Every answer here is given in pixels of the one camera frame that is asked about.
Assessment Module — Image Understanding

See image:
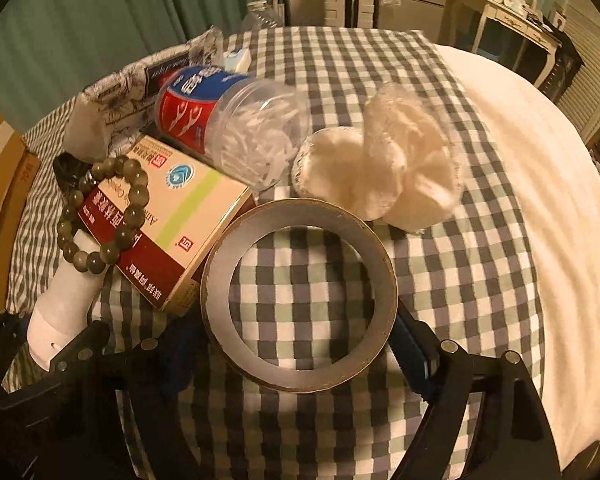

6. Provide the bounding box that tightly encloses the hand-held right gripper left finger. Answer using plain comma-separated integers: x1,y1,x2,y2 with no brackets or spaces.
0,317,211,480

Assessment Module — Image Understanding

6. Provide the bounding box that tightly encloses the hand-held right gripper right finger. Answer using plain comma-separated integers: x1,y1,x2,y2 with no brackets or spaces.
394,302,563,480

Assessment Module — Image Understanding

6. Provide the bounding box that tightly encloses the brown tape roll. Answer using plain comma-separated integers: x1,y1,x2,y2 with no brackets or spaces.
200,198,399,394

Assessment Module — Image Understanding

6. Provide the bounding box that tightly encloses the green bead bracelet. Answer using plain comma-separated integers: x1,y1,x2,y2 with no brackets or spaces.
56,155,151,276

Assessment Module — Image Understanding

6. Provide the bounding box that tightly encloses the cardboard box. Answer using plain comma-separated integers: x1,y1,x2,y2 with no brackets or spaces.
0,108,42,311

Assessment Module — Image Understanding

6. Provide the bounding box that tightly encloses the grey checkered blanket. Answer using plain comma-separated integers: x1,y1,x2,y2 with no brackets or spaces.
2,25,546,480

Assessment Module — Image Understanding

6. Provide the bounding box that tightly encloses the red and white medicine box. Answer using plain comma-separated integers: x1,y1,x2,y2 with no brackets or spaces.
76,132,257,317

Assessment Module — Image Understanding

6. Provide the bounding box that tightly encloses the bag of white cotton pads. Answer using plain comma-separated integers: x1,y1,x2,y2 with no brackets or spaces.
290,82,466,233

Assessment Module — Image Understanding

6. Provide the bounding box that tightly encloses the black hair clip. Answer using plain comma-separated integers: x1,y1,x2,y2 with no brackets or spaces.
53,151,98,196

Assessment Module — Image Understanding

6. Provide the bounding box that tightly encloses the white blanket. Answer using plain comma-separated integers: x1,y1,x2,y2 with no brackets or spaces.
432,42,600,461

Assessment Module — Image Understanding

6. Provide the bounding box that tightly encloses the clear floss pick jar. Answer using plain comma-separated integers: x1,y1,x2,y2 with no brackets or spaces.
154,65,312,192

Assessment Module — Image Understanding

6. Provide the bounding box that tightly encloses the black white floral pack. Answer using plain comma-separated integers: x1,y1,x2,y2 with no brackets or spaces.
64,26,226,158

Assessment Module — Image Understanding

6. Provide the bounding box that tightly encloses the black garment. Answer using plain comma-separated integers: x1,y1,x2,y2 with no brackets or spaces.
527,10,586,96

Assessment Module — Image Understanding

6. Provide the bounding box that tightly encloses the white louvered door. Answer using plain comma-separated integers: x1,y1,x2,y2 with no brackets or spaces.
550,0,600,146

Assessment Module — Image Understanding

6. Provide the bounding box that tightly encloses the white dressing table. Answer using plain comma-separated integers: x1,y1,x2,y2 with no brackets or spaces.
445,0,566,76

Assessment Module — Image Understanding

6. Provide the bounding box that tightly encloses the large clear water jug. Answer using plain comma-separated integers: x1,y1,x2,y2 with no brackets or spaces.
241,1,283,36

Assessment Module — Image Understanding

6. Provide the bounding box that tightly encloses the teal curtain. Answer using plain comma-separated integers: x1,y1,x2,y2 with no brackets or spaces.
0,0,288,133

